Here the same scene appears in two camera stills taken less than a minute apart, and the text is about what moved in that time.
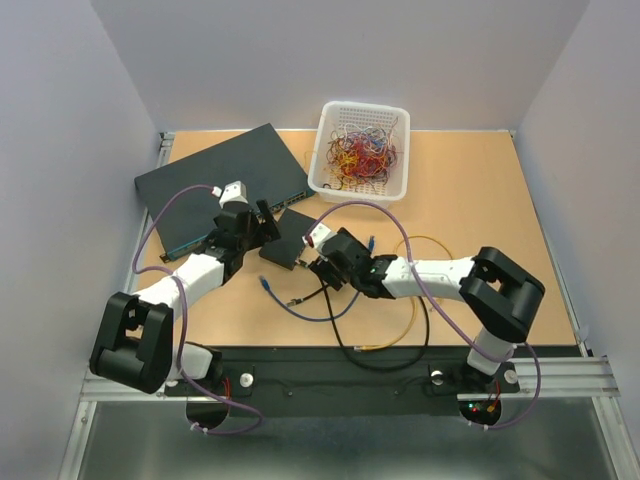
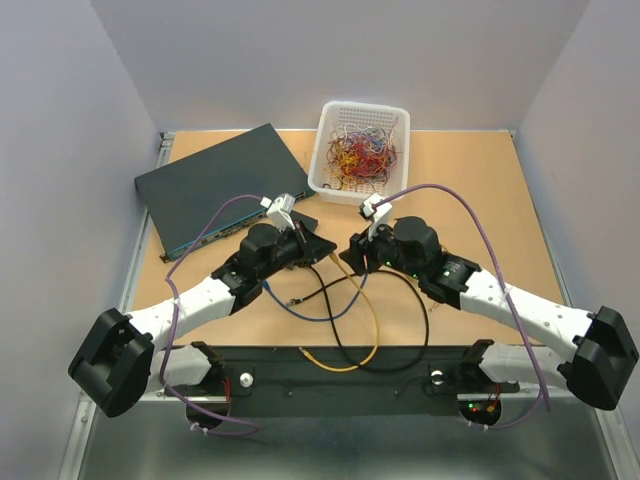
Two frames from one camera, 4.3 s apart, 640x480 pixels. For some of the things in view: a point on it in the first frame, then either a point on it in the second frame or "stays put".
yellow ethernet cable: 414,300 to 375,323
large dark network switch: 258,159 stays put
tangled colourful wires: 361,156 stays put
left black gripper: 269,232 to 311,247
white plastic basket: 361,153 stays put
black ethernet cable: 323,288 stays put
